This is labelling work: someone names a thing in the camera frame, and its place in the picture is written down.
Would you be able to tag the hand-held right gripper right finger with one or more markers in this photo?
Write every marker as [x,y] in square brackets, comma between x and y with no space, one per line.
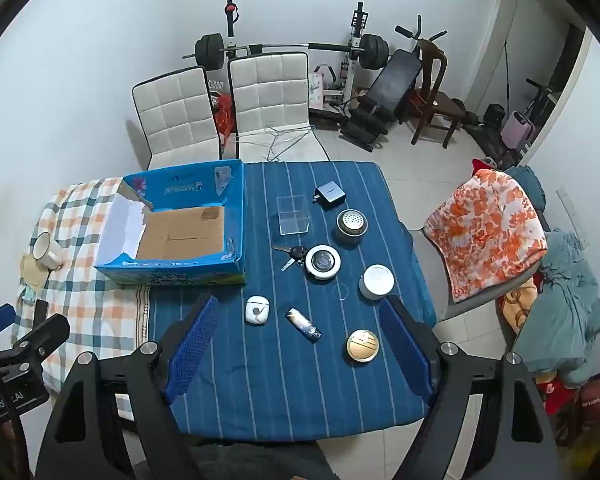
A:
[405,355]

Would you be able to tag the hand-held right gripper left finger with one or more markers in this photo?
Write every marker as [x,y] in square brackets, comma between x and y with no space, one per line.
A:
[195,345]

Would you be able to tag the gold round lid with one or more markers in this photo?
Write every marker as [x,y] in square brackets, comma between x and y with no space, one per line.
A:
[362,346]

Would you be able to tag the white earbuds case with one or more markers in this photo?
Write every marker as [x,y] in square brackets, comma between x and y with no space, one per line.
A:
[256,309]

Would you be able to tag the white round plate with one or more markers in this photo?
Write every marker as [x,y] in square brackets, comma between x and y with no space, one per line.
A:
[377,280]

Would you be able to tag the dark printed tube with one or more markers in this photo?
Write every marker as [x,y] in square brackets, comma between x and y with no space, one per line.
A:
[302,325]

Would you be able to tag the blue cardboard box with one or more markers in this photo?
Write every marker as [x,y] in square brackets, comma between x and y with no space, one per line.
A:
[190,230]

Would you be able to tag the white tin with black lid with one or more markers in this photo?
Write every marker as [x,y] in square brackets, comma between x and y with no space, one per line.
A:
[322,261]

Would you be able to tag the metal strainer bowl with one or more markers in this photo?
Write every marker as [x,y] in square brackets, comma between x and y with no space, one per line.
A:
[352,222]

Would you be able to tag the clear acrylic box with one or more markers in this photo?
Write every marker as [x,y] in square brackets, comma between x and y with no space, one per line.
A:
[292,222]

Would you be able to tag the beige coaster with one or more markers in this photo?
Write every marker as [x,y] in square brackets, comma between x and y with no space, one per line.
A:
[32,275]

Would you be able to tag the plaid tablecloth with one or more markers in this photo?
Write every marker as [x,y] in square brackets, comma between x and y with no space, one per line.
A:
[80,280]

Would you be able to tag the white mug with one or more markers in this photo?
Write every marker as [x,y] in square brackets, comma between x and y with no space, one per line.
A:
[45,250]

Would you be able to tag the grey chair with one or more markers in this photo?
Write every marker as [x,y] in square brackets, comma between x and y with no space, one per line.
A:
[430,270]

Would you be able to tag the clear round disc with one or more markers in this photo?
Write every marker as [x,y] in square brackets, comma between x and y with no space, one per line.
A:
[341,291]

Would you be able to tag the blue striped tablecloth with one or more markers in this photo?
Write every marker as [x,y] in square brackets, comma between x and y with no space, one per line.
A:
[280,385]

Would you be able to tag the yellow orange blanket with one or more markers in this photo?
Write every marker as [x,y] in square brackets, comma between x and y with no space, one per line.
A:
[520,310]

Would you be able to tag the black car key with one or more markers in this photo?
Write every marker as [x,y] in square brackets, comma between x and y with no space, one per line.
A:
[296,253]

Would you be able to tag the orange floral cloth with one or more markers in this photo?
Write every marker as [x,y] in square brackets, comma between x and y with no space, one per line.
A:
[485,230]

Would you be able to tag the teal clothes pile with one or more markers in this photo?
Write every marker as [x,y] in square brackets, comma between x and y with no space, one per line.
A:
[560,310]

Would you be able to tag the black grey charger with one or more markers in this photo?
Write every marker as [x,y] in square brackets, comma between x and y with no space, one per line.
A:
[330,195]

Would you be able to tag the red garment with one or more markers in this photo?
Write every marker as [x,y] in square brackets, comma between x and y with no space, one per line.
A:
[480,165]

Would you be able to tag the teal garment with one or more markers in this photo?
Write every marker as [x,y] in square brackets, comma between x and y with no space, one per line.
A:
[527,185]

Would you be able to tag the red plastic bag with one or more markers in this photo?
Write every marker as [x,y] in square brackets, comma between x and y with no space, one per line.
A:
[224,115]

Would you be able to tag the white padded chair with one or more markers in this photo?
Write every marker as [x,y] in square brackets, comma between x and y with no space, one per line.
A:
[175,110]
[267,90]

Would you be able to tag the pink suitcase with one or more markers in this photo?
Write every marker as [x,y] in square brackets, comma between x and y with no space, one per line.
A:
[515,127]

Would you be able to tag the black weight bench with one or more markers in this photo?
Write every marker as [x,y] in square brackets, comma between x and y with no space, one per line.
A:
[395,80]

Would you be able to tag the pink white shopping bag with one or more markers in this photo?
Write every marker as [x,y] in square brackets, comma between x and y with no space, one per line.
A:
[317,87]

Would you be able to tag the black barbell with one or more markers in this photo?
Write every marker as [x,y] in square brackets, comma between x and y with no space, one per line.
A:
[210,50]

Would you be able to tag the brown wooden chair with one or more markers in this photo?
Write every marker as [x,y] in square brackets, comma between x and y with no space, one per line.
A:
[432,60]

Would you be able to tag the white barbell rack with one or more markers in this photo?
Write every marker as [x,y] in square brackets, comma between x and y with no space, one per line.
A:
[357,25]

